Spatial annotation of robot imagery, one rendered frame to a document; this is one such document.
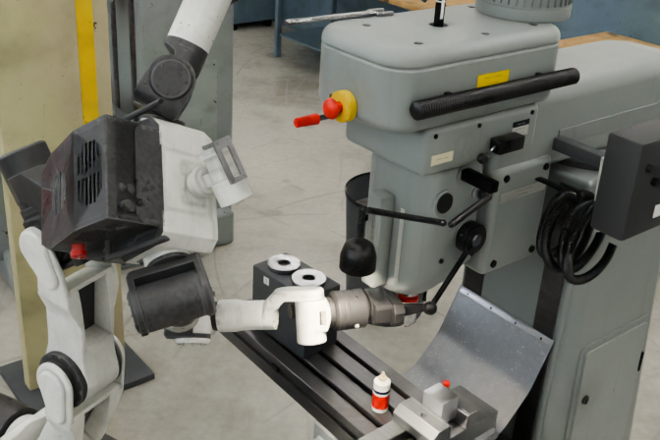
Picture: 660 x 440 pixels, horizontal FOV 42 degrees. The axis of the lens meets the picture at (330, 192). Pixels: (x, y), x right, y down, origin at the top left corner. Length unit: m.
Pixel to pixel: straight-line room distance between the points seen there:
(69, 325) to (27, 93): 1.34
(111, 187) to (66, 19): 1.68
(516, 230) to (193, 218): 0.72
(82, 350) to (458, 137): 0.97
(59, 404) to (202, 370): 1.76
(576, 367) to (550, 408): 0.13
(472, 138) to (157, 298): 0.68
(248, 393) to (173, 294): 2.12
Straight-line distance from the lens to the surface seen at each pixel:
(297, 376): 2.24
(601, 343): 2.33
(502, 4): 1.82
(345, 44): 1.60
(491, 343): 2.31
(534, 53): 1.76
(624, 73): 2.11
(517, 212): 1.92
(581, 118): 2.01
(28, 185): 1.92
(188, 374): 3.81
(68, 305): 1.97
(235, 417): 3.58
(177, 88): 1.70
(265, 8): 9.30
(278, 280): 2.27
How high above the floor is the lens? 2.28
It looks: 25 degrees down
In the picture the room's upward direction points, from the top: 4 degrees clockwise
